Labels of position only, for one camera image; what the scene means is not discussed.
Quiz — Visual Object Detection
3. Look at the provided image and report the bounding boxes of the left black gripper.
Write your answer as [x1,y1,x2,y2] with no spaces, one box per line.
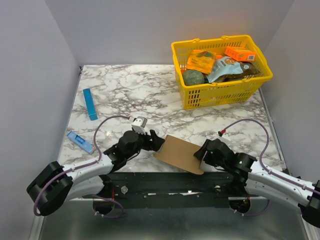
[125,128,165,160]

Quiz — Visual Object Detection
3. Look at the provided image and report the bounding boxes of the brown cardboard box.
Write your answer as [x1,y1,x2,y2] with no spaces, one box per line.
[153,135,204,175]

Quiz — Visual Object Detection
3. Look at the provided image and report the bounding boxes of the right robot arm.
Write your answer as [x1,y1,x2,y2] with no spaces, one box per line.
[194,139,320,228]

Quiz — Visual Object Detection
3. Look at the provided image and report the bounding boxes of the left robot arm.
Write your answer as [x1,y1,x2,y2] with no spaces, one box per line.
[26,130,165,216]

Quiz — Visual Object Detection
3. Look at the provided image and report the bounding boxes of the orange carton box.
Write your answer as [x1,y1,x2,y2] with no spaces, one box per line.
[224,46,256,62]

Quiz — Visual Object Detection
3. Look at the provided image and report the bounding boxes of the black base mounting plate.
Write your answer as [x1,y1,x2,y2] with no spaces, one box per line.
[97,171,247,209]

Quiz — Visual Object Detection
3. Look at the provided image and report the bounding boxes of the yellow plastic basket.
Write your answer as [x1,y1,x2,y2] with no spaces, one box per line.
[171,34,273,110]

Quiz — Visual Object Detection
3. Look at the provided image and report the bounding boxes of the green round melon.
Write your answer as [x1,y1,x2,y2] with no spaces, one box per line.
[182,69,205,86]

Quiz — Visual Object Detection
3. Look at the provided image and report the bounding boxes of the long blue bar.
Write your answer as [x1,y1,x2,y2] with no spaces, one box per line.
[83,88,98,121]

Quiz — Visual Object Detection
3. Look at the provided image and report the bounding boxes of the small blue block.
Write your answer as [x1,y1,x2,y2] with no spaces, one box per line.
[67,131,95,154]

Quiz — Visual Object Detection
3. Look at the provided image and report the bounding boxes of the light blue snack bag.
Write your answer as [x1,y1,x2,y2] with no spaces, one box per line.
[207,56,244,84]

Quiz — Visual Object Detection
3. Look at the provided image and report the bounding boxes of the orange snack pouch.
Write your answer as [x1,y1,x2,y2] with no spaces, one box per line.
[186,49,216,75]

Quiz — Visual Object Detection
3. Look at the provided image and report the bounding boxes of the dark brown snack bag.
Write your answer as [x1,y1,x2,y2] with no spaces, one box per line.
[215,62,261,83]

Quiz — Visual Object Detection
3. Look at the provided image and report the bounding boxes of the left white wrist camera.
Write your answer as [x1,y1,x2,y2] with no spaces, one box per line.
[131,116,148,135]

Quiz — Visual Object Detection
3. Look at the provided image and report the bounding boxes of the aluminium frame rail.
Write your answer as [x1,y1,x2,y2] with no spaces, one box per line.
[29,213,320,240]

